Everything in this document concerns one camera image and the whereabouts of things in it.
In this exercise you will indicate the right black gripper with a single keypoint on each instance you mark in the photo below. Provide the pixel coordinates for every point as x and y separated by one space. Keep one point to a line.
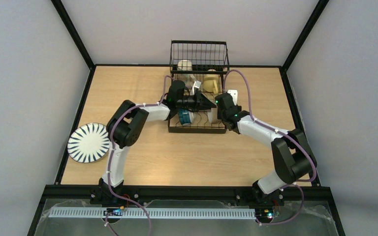
224 115

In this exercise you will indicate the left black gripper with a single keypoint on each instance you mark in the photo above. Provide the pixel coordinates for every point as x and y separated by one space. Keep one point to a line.
195 102

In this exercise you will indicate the white bowl with dark rim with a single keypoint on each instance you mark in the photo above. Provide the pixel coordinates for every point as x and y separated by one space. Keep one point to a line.
186 117

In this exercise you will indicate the yellow ceramic mug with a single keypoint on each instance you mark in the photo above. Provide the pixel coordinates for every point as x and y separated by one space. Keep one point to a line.
211 83

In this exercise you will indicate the black wire dish rack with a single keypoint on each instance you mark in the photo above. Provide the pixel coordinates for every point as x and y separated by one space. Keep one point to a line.
207 57

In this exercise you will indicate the seashell pattern ceramic mug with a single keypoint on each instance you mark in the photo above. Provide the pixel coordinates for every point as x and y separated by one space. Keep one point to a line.
183 68

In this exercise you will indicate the plain white bowl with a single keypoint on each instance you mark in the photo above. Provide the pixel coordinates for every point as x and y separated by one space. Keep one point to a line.
212 115

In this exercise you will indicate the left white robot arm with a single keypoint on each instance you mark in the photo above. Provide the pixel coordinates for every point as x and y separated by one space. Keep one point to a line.
125 126

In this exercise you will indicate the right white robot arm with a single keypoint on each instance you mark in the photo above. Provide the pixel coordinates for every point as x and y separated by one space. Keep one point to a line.
292 155

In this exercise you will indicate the blue striped white plate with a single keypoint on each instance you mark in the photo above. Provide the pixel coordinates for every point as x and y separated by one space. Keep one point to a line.
88 143

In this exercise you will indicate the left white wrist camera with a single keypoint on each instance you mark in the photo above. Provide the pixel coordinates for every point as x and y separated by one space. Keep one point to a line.
195 87

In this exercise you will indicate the white slotted cable duct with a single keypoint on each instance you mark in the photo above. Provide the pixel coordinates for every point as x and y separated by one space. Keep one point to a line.
153 213

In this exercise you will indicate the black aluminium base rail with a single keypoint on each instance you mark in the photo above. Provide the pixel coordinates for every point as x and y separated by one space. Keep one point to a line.
239 196

